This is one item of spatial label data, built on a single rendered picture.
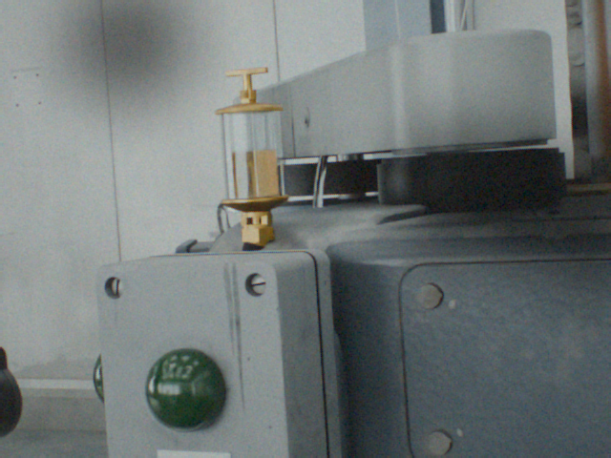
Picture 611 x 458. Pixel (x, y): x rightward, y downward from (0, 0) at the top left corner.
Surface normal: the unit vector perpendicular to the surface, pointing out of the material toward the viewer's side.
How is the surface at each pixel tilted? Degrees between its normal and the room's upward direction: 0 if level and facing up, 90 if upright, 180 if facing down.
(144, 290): 90
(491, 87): 90
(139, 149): 90
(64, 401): 90
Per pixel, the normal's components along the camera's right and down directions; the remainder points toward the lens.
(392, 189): -0.87, 0.08
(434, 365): -0.43, 0.07
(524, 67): 0.53, 0.01
